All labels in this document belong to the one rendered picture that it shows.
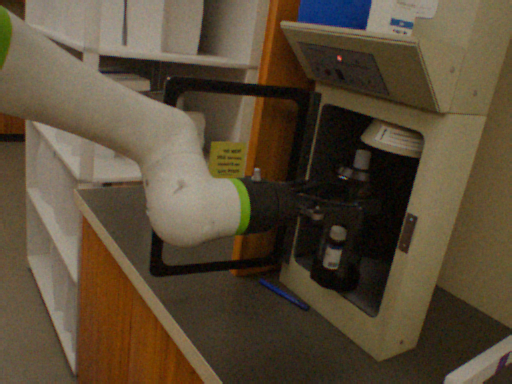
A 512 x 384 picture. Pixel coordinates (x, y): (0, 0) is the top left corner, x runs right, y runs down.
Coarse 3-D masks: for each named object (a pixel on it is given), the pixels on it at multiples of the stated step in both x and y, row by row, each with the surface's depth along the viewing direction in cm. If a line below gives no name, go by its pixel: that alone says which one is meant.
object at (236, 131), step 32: (192, 96) 86; (224, 96) 88; (224, 128) 91; (256, 128) 94; (288, 128) 97; (224, 160) 93; (256, 160) 96; (288, 160) 100; (192, 256) 98; (224, 256) 101; (256, 256) 105
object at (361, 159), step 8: (360, 152) 87; (368, 152) 88; (360, 160) 87; (368, 160) 87; (336, 168) 89; (344, 168) 87; (352, 168) 87; (360, 168) 87; (368, 168) 89; (376, 168) 90; (352, 176) 85; (360, 176) 85; (368, 176) 85; (376, 176) 86
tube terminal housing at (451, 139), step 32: (448, 0) 72; (480, 0) 68; (416, 32) 77; (448, 32) 72; (480, 32) 71; (480, 64) 73; (352, 96) 90; (480, 96) 76; (416, 128) 78; (448, 128) 75; (480, 128) 80; (448, 160) 78; (416, 192) 79; (448, 192) 81; (416, 224) 80; (448, 224) 85; (416, 256) 83; (320, 288) 101; (416, 288) 87; (352, 320) 93; (384, 320) 87; (416, 320) 91; (384, 352) 88
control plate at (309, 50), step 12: (300, 48) 89; (312, 48) 85; (324, 48) 82; (336, 48) 79; (312, 60) 89; (324, 60) 85; (336, 60) 82; (348, 60) 79; (360, 60) 77; (372, 60) 74; (324, 72) 89; (348, 72) 82; (360, 72) 80; (372, 72) 77; (348, 84) 86; (360, 84) 82; (372, 84) 80; (384, 84) 77
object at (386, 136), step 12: (372, 132) 89; (384, 132) 87; (396, 132) 86; (408, 132) 85; (420, 132) 85; (372, 144) 88; (384, 144) 86; (396, 144) 85; (408, 144) 85; (420, 144) 84; (420, 156) 84
